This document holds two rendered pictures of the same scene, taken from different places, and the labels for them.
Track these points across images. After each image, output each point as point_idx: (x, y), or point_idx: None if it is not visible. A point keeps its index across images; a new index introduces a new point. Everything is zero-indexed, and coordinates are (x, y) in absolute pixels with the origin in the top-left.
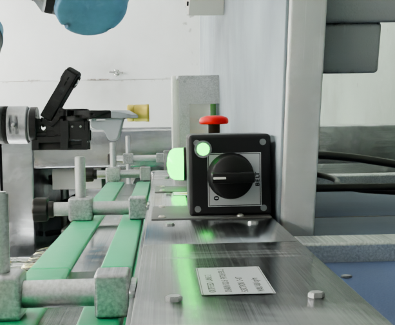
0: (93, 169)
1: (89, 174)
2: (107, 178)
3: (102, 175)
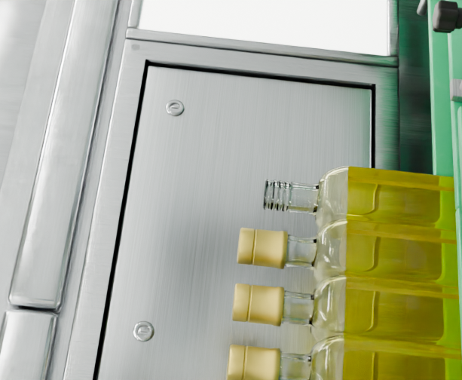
0: (457, 16)
1: (448, 28)
2: None
3: None
